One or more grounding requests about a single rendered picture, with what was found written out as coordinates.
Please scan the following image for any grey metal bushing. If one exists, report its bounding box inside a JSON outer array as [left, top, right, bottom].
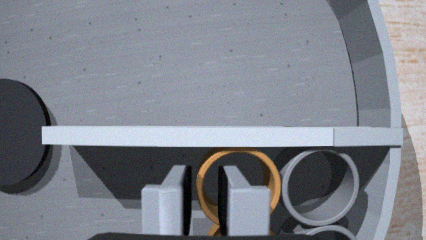
[[273, 146, 360, 227], [277, 216, 357, 240]]

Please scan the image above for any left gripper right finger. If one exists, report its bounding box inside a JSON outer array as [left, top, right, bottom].
[[218, 166, 271, 236]]

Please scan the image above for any bronze bushing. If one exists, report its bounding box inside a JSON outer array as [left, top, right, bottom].
[[208, 224, 275, 235], [196, 147, 281, 226]]

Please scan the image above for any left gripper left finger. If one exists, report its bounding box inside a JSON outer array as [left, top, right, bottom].
[[142, 165, 192, 235]]

